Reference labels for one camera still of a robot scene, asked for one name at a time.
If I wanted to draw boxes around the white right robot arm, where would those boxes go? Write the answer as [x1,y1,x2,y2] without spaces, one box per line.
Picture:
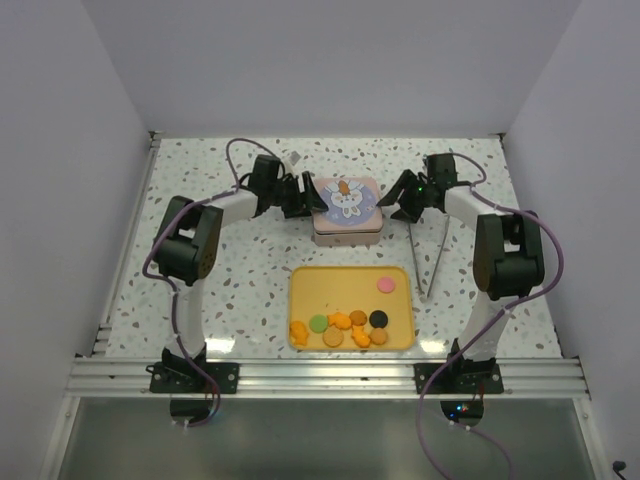
[378,153,545,393]

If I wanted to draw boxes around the brown round cookie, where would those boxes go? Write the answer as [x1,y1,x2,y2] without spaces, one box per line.
[369,328,389,346]

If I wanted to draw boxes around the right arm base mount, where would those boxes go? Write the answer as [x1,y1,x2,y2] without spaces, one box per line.
[426,361,505,395]

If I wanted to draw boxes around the chocolate chip cookie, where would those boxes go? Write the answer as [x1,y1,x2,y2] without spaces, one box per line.
[349,310,368,326]

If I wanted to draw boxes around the metal tongs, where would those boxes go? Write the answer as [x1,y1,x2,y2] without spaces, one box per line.
[407,213,450,304]

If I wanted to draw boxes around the yellow plastic tray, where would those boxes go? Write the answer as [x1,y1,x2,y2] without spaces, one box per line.
[286,266,416,353]

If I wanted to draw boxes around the aluminium frame rail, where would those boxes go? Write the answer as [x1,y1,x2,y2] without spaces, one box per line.
[64,358,590,400]

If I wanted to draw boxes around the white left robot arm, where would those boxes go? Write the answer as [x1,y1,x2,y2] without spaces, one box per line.
[143,155,328,393]

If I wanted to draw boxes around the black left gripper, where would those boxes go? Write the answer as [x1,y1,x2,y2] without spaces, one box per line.
[268,172,328,220]

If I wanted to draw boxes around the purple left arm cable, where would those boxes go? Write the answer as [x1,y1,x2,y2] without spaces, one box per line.
[142,138,296,429]

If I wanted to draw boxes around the silver cookie tin box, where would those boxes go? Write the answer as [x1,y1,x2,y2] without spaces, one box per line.
[312,228,382,247]

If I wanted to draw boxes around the pink sandwich cookie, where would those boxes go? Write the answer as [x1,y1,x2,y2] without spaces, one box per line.
[376,276,396,294]

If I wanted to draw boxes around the orange fish cookie middle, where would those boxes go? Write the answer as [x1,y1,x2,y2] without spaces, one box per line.
[327,312,352,330]

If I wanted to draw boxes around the orange fish cookie left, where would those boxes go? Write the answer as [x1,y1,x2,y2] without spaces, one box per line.
[289,321,309,347]

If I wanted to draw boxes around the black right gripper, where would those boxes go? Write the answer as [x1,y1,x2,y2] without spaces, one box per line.
[378,170,434,224]

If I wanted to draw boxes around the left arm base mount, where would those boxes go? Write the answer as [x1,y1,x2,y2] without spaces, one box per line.
[145,358,240,394]

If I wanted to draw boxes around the green sandwich cookie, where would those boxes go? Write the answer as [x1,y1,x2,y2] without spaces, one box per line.
[309,314,329,334]

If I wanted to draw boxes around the orange fish cookie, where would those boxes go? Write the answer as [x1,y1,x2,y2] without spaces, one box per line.
[289,321,309,347]
[327,312,352,330]
[351,325,371,349]

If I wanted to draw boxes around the round beige dotted cookie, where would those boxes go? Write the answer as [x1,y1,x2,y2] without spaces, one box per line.
[322,327,344,348]

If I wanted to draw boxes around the silver tin lid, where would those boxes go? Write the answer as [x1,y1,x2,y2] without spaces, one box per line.
[313,177,383,235]

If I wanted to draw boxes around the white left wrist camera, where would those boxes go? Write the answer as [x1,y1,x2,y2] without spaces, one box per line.
[282,151,301,170]

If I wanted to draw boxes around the black sandwich cookie right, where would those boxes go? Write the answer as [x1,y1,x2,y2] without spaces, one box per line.
[369,310,389,329]

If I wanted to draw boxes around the orange fish cookie right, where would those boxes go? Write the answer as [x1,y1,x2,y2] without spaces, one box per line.
[351,325,371,349]

